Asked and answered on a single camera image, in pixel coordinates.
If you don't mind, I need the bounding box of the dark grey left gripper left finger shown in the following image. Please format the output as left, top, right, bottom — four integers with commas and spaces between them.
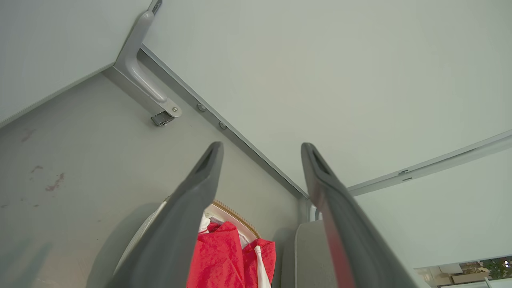
105, 141, 224, 288

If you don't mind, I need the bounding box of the red and white jacket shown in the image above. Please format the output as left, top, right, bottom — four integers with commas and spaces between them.
186, 221, 276, 288

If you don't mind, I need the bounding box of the grey partition foot bracket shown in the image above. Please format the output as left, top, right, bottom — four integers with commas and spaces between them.
114, 0, 183, 127

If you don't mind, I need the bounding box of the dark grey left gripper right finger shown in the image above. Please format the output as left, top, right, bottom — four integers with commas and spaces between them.
301, 142, 419, 288

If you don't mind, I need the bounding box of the grey fabric ottoman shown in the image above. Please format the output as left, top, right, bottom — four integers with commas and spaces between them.
280, 220, 337, 288

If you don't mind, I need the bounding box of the white laundry basket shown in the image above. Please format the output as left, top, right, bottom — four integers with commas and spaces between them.
113, 196, 261, 288

